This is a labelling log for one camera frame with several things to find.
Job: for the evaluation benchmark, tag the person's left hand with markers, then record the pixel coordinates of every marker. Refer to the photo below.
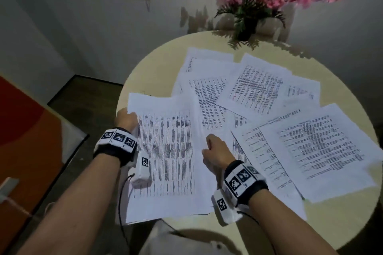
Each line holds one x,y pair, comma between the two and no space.
126,120

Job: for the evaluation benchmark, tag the person's right hand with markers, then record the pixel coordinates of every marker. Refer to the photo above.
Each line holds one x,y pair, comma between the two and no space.
220,154

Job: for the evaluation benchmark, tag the person's right fingers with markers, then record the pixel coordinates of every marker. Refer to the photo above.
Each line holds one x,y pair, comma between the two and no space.
209,144

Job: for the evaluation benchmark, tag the person's left fingers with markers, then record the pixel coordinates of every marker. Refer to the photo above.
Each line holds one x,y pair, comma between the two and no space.
133,118

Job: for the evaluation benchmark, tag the white printed document page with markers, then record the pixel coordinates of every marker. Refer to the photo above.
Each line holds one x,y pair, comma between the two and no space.
170,156

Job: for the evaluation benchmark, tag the person's left forearm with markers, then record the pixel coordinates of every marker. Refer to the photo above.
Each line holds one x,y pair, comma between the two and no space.
74,204

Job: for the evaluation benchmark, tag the person's right forearm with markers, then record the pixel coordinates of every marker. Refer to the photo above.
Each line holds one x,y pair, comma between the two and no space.
287,228

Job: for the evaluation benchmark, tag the black wristband with marker tags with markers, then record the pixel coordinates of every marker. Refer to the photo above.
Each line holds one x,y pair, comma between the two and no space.
244,180
115,143

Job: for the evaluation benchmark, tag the person's grey clothing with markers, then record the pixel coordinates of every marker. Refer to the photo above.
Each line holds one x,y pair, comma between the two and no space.
179,242

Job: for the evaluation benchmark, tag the orange and red panel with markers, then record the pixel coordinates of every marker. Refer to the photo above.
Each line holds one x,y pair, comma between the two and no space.
27,147

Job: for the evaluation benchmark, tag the spread of printed papers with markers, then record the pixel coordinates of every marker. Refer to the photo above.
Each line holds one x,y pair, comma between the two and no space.
323,150

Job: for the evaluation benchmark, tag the white round vase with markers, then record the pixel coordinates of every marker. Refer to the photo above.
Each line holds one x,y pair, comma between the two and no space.
270,26

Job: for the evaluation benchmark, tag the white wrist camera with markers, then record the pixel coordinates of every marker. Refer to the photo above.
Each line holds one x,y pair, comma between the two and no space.
142,172
225,207

